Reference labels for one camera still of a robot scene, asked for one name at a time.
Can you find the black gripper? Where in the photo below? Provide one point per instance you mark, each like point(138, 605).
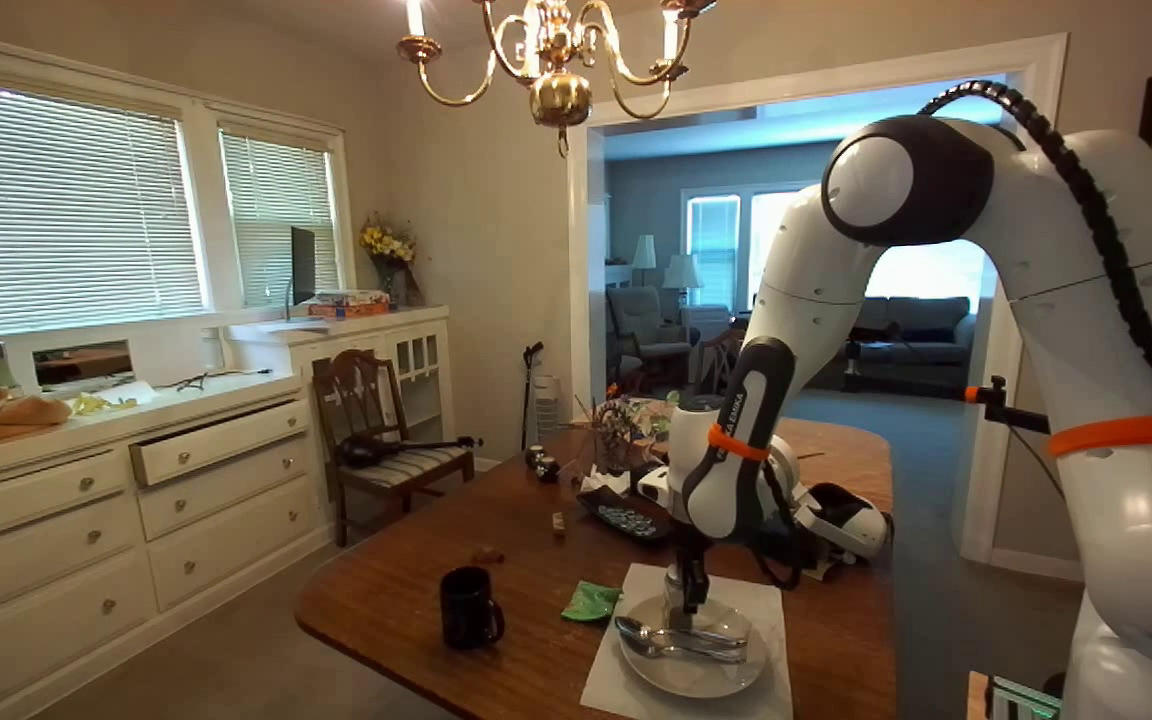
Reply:
point(690, 578)

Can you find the silver fork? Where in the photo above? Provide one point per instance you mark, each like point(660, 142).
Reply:
point(671, 643)

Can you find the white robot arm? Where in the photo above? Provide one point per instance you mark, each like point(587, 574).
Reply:
point(1067, 222)

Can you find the black tray with glass beads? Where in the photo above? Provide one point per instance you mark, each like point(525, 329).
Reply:
point(630, 518)

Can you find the white round plate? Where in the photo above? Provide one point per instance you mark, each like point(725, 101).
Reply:
point(692, 679)

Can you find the green snack packet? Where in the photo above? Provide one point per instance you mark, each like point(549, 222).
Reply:
point(588, 601)

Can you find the dark wooden puzzle piece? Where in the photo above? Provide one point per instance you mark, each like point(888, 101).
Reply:
point(559, 527)

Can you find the black mug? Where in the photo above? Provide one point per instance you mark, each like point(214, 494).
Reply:
point(469, 613)

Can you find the wooden chair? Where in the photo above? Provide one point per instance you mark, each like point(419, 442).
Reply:
point(368, 445)

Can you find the white glass door cabinet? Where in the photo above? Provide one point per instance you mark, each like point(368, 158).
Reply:
point(412, 341)

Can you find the yellow flowers in vase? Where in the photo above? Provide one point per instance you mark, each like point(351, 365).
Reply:
point(392, 260)

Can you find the brass chandelier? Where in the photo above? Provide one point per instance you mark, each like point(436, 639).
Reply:
point(549, 45)

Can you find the white dresser with drawers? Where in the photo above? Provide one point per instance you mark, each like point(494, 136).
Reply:
point(129, 520)

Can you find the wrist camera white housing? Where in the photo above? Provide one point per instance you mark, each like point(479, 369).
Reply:
point(842, 518)

